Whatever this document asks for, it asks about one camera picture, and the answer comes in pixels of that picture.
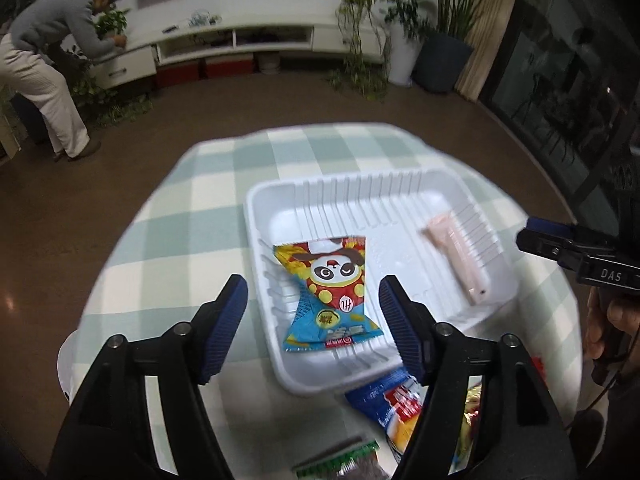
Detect trailing green plant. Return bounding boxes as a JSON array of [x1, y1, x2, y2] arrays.
[[325, 0, 392, 102]]

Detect white plastic tray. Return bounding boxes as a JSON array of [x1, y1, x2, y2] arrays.
[[245, 162, 521, 398]]

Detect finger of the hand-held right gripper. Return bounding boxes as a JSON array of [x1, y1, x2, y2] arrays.
[[526, 216, 626, 253], [517, 229, 592, 272]]

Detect beige striped curtain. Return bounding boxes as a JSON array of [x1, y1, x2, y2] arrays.
[[454, 0, 524, 104]]

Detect pale pink snack packet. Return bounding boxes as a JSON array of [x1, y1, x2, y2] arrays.
[[419, 212, 491, 306]]

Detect blue panda snack packet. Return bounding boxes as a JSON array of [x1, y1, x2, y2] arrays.
[[272, 234, 383, 353]]

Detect bundle of cables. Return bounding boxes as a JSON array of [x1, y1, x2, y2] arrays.
[[186, 9, 222, 29]]

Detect white TV cabinet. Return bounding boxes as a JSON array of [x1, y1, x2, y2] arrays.
[[90, 0, 393, 92]]

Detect green clear snack packet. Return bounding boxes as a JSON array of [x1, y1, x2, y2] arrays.
[[292, 437, 388, 480]]

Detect low floor plants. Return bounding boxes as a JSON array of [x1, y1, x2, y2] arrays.
[[64, 45, 155, 130]]

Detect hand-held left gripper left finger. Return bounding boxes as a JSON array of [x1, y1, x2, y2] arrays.
[[47, 274, 249, 480]]

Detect blue and yellow snack packet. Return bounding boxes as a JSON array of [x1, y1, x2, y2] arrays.
[[345, 367, 426, 463]]

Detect green checked tablecloth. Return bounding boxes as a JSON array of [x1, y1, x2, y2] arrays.
[[75, 122, 583, 480]]

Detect white plant pot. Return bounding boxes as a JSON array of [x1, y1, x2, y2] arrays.
[[387, 22, 426, 86]]

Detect leafy plant in white pot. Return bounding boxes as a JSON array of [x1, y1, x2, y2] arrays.
[[380, 0, 433, 43]]

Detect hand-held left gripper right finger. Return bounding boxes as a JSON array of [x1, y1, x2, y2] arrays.
[[378, 275, 581, 480]]

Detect red storage boxes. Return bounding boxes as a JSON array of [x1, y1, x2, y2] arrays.
[[154, 56, 257, 88]]

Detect glass sliding door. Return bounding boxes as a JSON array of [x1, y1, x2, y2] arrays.
[[477, 0, 640, 221]]

